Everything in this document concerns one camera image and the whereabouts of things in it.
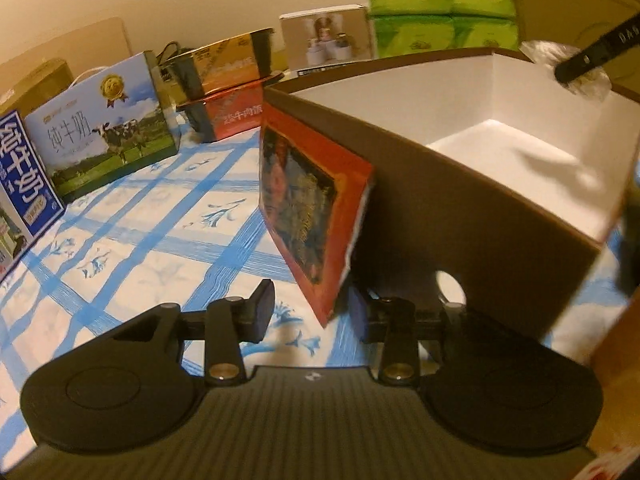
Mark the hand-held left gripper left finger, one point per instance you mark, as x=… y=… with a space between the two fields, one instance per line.
x=262 y=312

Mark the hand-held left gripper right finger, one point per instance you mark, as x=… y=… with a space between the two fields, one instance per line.
x=359 y=316

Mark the red snack packet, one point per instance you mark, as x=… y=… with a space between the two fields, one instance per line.
x=310 y=200

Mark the milk carton with cow print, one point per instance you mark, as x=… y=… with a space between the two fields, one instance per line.
x=100 y=140

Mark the blue milk carton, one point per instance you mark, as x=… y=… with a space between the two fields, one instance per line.
x=25 y=175

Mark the green tissue multipack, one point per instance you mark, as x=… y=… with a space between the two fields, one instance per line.
x=425 y=10

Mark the clear plastic packet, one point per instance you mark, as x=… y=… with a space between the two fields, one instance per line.
x=540 y=52

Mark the beige wooden board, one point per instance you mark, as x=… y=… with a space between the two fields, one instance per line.
x=100 y=45

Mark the blue checked sheet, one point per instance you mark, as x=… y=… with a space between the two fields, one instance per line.
x=150 y=240

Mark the orange instant meal bowl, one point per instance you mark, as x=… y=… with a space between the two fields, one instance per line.
x=235 y=115

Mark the white product box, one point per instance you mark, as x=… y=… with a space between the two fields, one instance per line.
x=325 y=35

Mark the brown box with white inside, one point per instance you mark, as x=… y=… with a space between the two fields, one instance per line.
x=450 y=210

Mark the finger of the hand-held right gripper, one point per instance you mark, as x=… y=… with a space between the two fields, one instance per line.
x=585 y=61

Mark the large cardboard box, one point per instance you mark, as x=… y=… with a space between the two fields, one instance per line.
x=560 y=0

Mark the brown cardboard box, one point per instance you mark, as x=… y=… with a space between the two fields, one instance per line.
x=35 y=85

